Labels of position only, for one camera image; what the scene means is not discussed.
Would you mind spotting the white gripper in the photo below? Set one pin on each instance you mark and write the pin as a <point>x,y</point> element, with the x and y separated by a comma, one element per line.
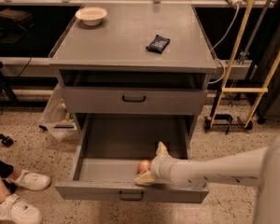
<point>160,168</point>

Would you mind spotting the red apple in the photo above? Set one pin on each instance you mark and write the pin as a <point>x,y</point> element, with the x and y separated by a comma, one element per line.
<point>143,165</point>

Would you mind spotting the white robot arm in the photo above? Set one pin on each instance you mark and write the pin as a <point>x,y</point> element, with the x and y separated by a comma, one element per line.
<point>258,168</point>

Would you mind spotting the open grey middle drawer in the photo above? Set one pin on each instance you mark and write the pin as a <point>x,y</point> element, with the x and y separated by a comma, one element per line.
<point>110,149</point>

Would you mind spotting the closed grey top drawer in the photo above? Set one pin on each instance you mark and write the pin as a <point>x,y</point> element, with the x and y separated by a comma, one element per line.
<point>133,101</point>

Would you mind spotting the grey drawer cabinet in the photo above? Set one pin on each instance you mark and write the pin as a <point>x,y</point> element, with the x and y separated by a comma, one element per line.
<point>113,54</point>

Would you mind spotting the black clamp stand base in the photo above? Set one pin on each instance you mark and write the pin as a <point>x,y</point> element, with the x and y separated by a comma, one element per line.
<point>227,121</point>

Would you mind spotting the clear plastic bag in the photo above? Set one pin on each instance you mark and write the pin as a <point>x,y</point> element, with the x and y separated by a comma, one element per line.
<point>57,120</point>

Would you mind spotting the dark blue snack packet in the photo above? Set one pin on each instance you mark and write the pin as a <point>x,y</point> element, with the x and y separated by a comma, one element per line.
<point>158,44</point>

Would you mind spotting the white sneaker upper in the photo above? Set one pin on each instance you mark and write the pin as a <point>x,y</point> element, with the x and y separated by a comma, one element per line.
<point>29,180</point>

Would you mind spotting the white sneaker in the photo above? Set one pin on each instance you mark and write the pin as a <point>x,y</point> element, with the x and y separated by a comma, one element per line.
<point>17,210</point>
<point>29,180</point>

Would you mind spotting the white sneaker lower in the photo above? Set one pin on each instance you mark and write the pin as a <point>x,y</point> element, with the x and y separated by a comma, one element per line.
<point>17,210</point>

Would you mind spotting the white ceramic bowl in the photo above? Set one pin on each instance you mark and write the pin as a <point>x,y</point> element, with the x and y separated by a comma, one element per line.
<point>91,16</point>

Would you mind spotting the black box on shelf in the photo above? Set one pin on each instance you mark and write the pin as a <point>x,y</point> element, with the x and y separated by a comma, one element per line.
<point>16,20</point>

